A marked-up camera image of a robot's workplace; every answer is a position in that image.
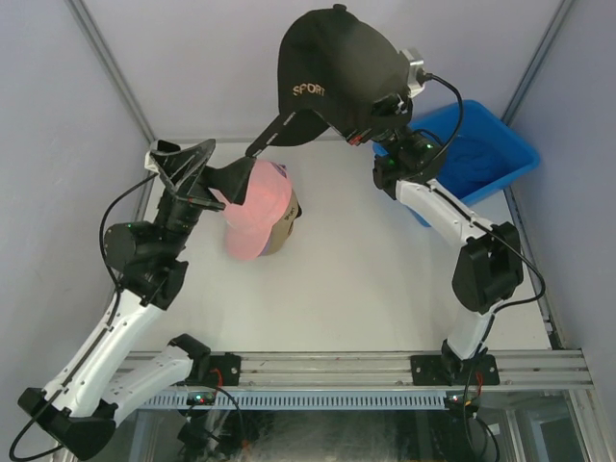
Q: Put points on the pink baseball cap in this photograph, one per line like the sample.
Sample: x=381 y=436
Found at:
x=248 y=226

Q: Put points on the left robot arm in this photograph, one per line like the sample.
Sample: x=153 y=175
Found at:
x=84 y=404

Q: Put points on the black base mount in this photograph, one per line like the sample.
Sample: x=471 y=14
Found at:
x=437 y=370
x=222 y=370

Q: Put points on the blue baseball cap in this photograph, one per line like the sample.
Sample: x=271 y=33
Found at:
x=471 y=164

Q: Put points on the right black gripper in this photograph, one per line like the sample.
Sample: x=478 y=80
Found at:
x=383 y=112

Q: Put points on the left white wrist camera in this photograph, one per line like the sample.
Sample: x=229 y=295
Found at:
x=149 y=163

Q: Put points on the blue plastic bin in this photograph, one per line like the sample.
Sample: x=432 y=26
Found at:
x=433 y=204

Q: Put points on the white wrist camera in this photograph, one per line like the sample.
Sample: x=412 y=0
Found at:
x=149 y=163
x=416 y=74

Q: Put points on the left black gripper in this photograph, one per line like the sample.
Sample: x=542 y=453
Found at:
x=179 y=169

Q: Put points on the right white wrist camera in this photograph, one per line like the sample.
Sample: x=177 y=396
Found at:
x=416 y=74

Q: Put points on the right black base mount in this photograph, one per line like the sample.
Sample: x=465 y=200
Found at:
x=437 y=370

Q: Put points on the tan baseball cap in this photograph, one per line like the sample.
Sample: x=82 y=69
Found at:
x=282 y=229

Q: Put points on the purple baseball cap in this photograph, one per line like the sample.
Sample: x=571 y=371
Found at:
x=281 y=169

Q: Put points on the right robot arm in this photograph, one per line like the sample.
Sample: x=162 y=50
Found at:
x=488 y=268

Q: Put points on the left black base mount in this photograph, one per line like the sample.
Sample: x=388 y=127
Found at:
x=222 y=370

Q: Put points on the aluminium front rail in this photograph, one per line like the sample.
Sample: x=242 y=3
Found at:
x=519 y=370

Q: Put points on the perforated cable tray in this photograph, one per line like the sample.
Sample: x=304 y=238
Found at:
x=297 y=400

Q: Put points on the black baseball cap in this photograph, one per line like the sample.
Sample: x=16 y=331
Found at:
x=332 y=68

